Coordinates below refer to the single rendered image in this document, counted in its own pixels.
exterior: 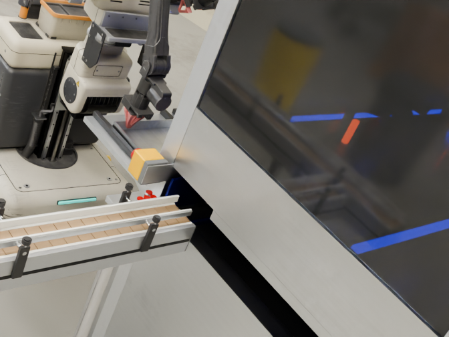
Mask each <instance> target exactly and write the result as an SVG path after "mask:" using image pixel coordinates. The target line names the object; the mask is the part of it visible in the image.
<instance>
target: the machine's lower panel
mask: <svg viewBox="0 0 449 337"><path fill-rule="evenodd" d="M104 337H294V336H293V335H292V334H291V333H290V331H288V329H286V327H284V325H283V324H282V323H281V322H280V321H279V319H278V318H277V317H276V316H275V315H274V314H273V313H272V311H270V309H268V307H267V306H266V305H265V304H264V303H263V302H262V301H261V299H260V298H259V297H258V296H257V295H256V294H255V292H254V291H253V290H252V289H251V288H250V287H249V286H248V285H247V284H246V283H245V282H244V280H243V279H242V278H241V277H240V276H239V275H238V273H237V272H236V271H235V270H234V269H233V268H232V267H231V266H230V265H229V264H228V263H227V261H226V260H225V259H224V258H223V257H222V256H221V254H220V253H219V252H218V251H217V250H216V249H215V248H214V247H213V246H212V245H211V244H210V242H209V241H208V240H207V239H206V238H205V237H204V235H203V234H202V233H201V232H200V231H199V230H198V229H197V228H196V227H195V230H194V233H193V235H192V237H191V240H190V242H189V244H188V247H187V248H186V251H183V252H179V253H173V254H170V255H165V256H161V257H155V258H152V259H146V260H142V261H137V262H134V263H133V266H132V268H131V270H130V273H129V276H128V279H127V280H126V283H125V286H124V289H123V290H122V293H121V296H120V299H119V300H118V303H117V305H116V308H115V310H114V313H113V315H112V318H111V320H110V323H109V325H108V328H107V330H106V333H105V335H104Z"/></svg>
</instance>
